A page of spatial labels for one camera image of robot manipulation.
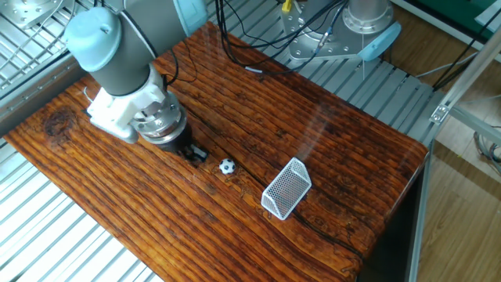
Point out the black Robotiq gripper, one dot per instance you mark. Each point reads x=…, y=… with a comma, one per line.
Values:
x=178, y=143

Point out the small black-white soccer ball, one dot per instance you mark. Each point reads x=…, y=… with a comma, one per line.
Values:
x=227, y=166

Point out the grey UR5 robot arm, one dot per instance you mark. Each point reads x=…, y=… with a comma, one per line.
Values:
x=133, y=51

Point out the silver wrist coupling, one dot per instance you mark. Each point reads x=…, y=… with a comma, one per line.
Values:
x=164, y=121

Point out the glossy wood-grain board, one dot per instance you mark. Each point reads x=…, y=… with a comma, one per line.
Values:
x=274, y=129

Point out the yellow connector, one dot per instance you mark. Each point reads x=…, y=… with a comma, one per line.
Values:
x=287, y=5

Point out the aluminium table leg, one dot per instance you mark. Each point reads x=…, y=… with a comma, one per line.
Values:
x=419, y=211

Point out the green desk mat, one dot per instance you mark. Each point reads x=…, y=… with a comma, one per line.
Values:
x=450, y=11

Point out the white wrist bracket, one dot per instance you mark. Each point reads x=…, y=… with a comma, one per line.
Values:
x=113, y=109

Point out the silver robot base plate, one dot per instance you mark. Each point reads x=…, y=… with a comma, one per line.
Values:
x=309, y=47

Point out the silver bolted pedestal base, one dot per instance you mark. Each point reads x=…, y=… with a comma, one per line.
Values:
x=27, y=11

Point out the silver corner bracket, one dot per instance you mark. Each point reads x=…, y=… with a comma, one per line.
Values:
x=439, y=114

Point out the aluminium frame crossbar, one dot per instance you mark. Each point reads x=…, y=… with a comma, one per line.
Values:
x=475, y=124

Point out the aluminium frame post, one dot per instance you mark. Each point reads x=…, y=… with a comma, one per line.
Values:
x=466, y=74

